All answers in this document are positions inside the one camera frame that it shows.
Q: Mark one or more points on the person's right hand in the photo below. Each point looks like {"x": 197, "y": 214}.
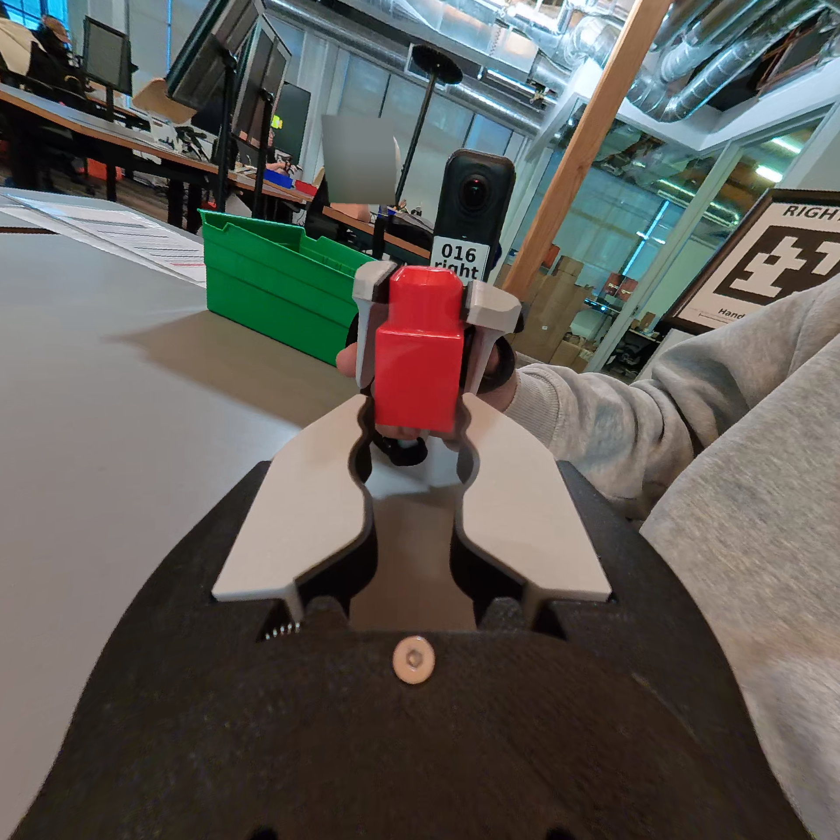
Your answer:
{"x": 348, "y": 359}

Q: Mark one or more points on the stack of cardboard boxes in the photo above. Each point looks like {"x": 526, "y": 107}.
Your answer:
{"x": 564, "y": 308}

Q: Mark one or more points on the wooden curved panel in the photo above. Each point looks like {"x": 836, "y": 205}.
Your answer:
{"x": 161, "y": 98}

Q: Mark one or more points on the black pole stand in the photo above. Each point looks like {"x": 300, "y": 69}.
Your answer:
{"x": 436, "y": 65}

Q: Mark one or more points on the red toy block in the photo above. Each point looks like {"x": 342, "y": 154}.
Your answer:
{"x": 417, "y": 367}

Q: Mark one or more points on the silver ventilation duct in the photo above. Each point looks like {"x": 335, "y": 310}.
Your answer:
{"x": 709, "y": 65}

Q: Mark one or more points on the person's right forearm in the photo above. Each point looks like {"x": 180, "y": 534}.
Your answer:
{"x": 623, "y": 420}

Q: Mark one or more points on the green storage bin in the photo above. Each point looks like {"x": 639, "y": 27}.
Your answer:
{"x": 275, "y": 289}

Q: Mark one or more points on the framed marker poster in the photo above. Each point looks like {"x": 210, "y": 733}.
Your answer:
{"x": 787, "y": 262}

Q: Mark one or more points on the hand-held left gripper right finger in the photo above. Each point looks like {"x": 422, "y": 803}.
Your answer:
{"x": 531, "y": 518}

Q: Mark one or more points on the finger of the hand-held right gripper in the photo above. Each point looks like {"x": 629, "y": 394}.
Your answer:
{"x": 369, "y": 282}
{"x": 492, "y": 308}

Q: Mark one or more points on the small black monitor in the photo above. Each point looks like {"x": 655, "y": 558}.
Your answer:
{"x": 105, "y": 56}

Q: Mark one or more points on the printed paper sheet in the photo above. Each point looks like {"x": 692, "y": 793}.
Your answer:
{"x": 118, "y": 233}

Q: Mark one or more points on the wooden workbench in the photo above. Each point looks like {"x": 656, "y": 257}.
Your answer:
{"x": 79, "y": 118}

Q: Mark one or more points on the large tilted black monitor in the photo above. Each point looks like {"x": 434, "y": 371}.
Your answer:
{"x": 210, "y": 59}

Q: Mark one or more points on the grey desk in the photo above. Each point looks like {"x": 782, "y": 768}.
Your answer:
{"x": 131, "y": 426}

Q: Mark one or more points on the wooden post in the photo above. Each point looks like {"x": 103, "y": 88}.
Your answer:
{"x": 590, "y": 138}

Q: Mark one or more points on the person's grey sweatshirt torso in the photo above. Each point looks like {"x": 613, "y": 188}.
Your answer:
{"x": 774, "y": 590}

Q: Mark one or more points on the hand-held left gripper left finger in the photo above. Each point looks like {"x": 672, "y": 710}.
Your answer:
{"x": 295, "y": 518}

